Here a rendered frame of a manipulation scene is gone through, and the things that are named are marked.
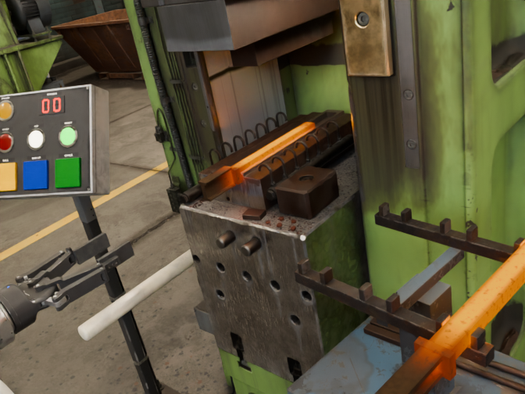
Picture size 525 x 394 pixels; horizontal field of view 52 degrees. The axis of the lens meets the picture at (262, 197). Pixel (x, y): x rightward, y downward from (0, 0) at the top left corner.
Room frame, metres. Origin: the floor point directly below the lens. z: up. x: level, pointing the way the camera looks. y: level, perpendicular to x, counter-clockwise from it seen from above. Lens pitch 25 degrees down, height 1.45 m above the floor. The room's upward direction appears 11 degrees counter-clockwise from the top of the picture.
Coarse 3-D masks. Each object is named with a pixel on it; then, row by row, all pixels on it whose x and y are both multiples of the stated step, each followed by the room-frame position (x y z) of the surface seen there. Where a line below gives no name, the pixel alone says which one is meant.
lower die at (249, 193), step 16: (336, 112) 1.40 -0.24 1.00; (288, 128) 1.37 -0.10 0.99; (336, 128) 1.29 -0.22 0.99; (256, 144) 1.33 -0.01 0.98; (288, 144) 1.23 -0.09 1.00; (320, 144) 1.23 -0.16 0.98; (224, 160) 1.26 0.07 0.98; (240, 160) 1.21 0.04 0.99; (288, 160) 1.14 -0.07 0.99; (304, 160) 1.18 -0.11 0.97; (256, 176) 1.09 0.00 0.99; (224, 192) 1.15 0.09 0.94; (240, 192) 1.12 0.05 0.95; (256, 192) 1.08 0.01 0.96; (256, 208) 1.09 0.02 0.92
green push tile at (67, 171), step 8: (56, 160) 1.34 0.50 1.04; (64, 160) 1.33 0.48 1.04; (72, 160) 1.32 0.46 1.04; (80, 160) 1.32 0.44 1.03; (56, 168) 1.33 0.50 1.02; (64, 168) 1.32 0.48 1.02; (72, 168) 1.31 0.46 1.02; (80, 168) 1.31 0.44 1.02; (56, 176) 1.32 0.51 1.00; (64, 176) 1.31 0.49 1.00; (72, 176) 1.30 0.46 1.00; (80, 176) 1.30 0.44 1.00; (56, 184) 1.31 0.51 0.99; (64, 184) 1.30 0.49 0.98; (72, 184) 1.29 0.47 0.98; (80, 184) 1.29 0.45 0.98
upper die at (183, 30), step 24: (216, 0) 1.08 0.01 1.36; (240, 0) 1.10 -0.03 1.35; (264, 0) 1.15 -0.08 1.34; (288, 0) 1.20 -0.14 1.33; (312, 0) 1.26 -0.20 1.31; (336, 0) 1.33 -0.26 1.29; (168, 24) 1.19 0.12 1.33; (192, 24) 1.14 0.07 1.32; (216, 24) 1.09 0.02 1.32; (240, 24) 1.09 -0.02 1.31; (264, 24) 1.14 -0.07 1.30; (288, 24) 1.19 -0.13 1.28; (168, 48) 1.20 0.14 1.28; (192, 48) 1.15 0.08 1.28; (216, 48) 1.10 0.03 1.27
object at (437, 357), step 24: (504, 264) 0.60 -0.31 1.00; (480, 288) 0.56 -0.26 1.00; (504, 288) 0.55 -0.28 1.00; (456, 312) 0.53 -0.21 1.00; (480, 312) 0.52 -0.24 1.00; (456, 336) 0.49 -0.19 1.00; (408, 360) 0.46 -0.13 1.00; (432, 360) 0.45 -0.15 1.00; (384, 384) 0.43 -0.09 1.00; (408, 384) 0.43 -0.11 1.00; (432, 384) 0.44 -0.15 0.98
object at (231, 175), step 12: (288, 132) 1.29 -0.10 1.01; (300, 132) 1.28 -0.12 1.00; (276, 144) 1.22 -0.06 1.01; (252, 156) 1.17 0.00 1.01; (264, 156) 1.18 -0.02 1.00; (228, 168) 1.10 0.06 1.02; (240, 168) 1.12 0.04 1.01; (204, 180) 1.06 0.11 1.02; (216, 180) 1.07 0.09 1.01; (228, 180) 1.10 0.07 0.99; (240, 180) 1.10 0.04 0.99; (204, 192) 1.05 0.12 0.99; (216, 192) 1.07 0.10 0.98
